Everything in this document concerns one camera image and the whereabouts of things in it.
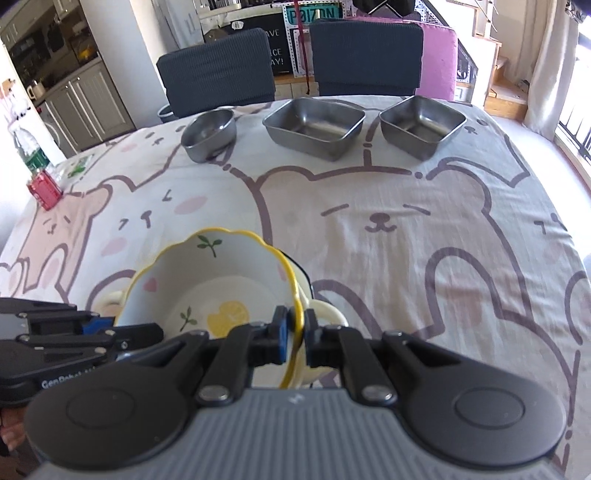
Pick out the rectangular steel tray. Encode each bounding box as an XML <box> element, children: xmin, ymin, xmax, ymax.
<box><xmin>262</xmin><ymin>97</ymin><xmax>366</xmax><ymax>163</ymax></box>

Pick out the kitchen base cabinet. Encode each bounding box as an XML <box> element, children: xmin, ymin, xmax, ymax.
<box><xmin>44</xmin><ymin>60</ymin><xmax>137</xmax><ymax>158</ymax></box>

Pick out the person's left hand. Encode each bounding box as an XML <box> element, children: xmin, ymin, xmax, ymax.
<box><xmin>0</xmin><ymin>408</ymin><xmax>29</xmax><ymax>462</ymax></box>

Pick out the round steel bowl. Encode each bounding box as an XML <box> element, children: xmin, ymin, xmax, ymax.
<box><xmin>180</xmin><ymin>108</ymin><xmax>238</xmax><ymax>163</ymax></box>

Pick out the cream two-handled bowl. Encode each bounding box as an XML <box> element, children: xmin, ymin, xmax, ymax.
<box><xmin>92</xmin><ymin>249</ymin><xmax>349</xmax><ymax>391</ymax></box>

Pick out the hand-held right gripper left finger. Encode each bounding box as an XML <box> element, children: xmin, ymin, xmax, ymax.
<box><xmin>117</xmin><ymin>305</ymin><xmax>291</xmax><ymax>406</ymax></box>

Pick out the red strap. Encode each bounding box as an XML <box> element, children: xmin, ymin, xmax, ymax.
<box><xmin>298</xmin><ymin>14</ymin><xmax>313</xmax><ymax>95</ymax></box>

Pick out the dark blue chair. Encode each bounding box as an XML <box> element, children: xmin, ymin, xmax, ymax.
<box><xmin>308</xmin><ymin>19</ymin><xmax>424</xmax><ymax>99</ymax></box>
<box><xmin>156</xmin><ymin>28</ymin><xmax>275</xmax><ymax>118</ymax></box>

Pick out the clear plastic water bottle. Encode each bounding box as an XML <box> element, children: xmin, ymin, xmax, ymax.
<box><xmin>13</xmin><ymin>127</ymin><xmax>51</xmax><ymax>178</ymax></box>

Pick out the white leaf print plate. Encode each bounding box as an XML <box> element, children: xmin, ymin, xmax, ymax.
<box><xmin>277</xmin><ymin>249</ymin><xmax>315</xmax><ymax>301</ymax></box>

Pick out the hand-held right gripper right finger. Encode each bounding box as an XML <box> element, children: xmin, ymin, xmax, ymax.
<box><xmin>304</xmin><ymin>309</ymin><xmax>472</xmax><ymax>406</ymax></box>

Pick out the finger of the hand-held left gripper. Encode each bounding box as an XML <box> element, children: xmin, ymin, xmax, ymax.
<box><xmin>0</xmin><ymin>323</ymin><xmax>164</xmax><ymax>371</ymax></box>
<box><xmin>0</xmin><ymin>298</ymin><xmax>116</xmax><ymax>341</ymax></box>

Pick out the beige curtain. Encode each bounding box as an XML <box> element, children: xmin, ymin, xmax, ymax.
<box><xmin>522</xmin><ymin>0</ymin><xmax>583</xmax><ymax>139</ymax></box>

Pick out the floral bowl with yellow rim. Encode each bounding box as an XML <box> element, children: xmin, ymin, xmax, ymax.
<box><xmin>113</xmin><ymin>227</ymin><xmax>306</xmax><ymax>391</ymax></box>

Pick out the wooden staircase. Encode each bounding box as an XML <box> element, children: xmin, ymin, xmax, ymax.
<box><xmin>455</xmin><ymin>0</ymin><xmax>532</xmax><ymax>116</ymax></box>

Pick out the bear print tablecloth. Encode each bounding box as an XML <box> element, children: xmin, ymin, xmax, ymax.
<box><xmin>0</xmin><ymin>95</ymin><xmax>591</xmax><ymax>480</ymax></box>

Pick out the square steel bowl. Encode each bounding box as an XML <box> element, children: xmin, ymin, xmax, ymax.
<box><xmin>379</xmin><ymin>95</ymin><xmax>467</xmax><ymax>161</ymax></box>

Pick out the red drink can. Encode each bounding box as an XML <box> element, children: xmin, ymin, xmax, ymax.
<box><xmin>27</xmin><ymin>171</ymin><xmax>63</xmax><ymax>212</ymax></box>

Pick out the black letter board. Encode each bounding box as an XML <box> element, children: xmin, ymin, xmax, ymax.
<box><xmin>203</xmin><ymin>11</ymin><xmax>289</xmax><ymax>77</ymax></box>

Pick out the teal licence plate sign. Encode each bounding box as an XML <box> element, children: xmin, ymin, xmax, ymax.
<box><xmin>283</xmin><ymin>2</ymin><xmax>345</xmax><ymax>24</ymax></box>

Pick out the pink chair cushion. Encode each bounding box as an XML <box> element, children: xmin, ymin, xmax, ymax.
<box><xmin>344</xmin><ymin>16</ymin><xmax>459</xmax><ymax>101</ymax></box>

